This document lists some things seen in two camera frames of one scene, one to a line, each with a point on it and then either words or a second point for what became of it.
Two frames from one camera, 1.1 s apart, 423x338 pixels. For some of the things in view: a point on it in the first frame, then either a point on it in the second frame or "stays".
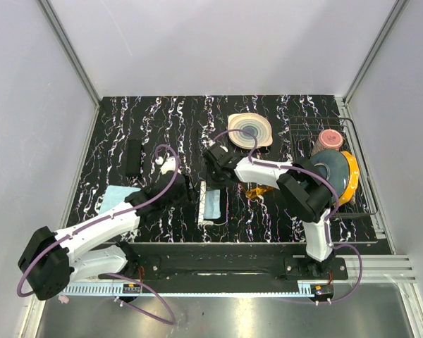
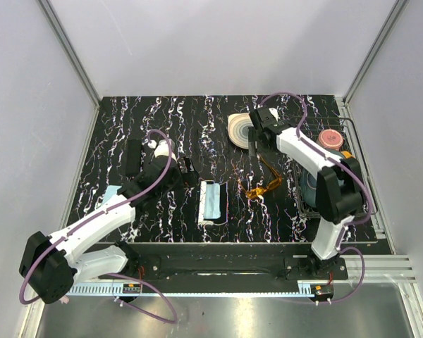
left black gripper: (187, 196) to (188, 180)
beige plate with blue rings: (254, 123) stays
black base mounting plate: (233, 263) stays
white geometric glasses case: (223, 219) stays
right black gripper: (210, 167) to (254, 136)
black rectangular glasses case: (133, 159) stays
